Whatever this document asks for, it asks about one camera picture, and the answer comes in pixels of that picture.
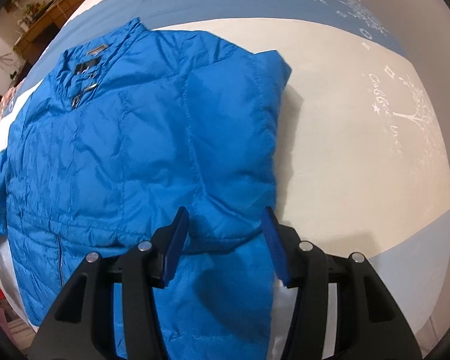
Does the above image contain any blue puffer jacket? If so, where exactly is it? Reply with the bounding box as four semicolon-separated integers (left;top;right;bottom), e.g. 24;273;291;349
0;17;293;360

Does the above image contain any pink patterned cloth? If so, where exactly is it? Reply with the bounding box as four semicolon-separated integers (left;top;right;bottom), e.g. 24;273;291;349
1;84;21;107

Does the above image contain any wooden desk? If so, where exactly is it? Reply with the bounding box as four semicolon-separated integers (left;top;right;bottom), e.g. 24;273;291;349
13;0;77;64

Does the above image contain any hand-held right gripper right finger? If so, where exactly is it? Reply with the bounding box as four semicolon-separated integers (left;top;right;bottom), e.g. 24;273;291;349
260;206;424;360

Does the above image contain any white and blue bedspread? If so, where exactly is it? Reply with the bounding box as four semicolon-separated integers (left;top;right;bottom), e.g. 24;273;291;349
0;0;450;360

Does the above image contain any white cord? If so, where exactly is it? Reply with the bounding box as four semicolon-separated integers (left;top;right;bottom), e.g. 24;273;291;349
428;314;442;339

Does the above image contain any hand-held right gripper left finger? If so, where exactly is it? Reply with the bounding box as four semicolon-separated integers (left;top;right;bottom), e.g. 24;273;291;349
28;206;190;360

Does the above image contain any clutter on desk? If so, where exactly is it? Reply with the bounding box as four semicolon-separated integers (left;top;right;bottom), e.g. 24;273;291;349
20;0;58;23

